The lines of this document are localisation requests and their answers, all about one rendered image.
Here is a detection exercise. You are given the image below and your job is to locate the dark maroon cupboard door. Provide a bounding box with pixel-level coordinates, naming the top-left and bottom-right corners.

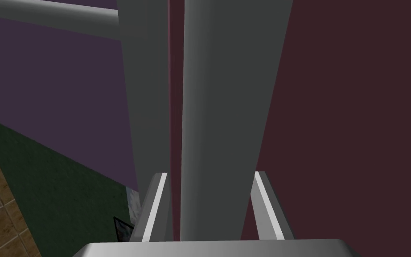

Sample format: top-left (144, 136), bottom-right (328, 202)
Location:
top-left (168, 0), bottom-right (411, 257)

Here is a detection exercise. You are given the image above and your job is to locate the grey horizontal bar handle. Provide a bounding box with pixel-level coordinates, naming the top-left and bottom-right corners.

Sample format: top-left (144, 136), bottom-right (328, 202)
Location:
top-left (0, 0), bottom-right (121, 41)

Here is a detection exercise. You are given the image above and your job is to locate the thick grey bar handle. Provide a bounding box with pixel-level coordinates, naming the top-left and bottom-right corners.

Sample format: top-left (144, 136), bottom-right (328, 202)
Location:
top-left (180, 0), bottom-right (293, 242)

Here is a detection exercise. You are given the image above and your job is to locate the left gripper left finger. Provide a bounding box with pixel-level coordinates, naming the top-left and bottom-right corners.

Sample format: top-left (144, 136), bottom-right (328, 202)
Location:
top-left (130, 173), bottom-right (174, 243)

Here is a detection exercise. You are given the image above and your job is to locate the purple cupboard door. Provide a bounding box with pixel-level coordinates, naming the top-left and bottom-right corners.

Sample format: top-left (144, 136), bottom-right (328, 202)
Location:
top-left (0, 0), bottom-right (139, 191)

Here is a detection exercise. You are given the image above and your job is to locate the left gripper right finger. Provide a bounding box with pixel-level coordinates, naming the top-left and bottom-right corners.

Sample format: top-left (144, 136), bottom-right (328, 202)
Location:
top-left (250, 171), bottom-right (295, 241)

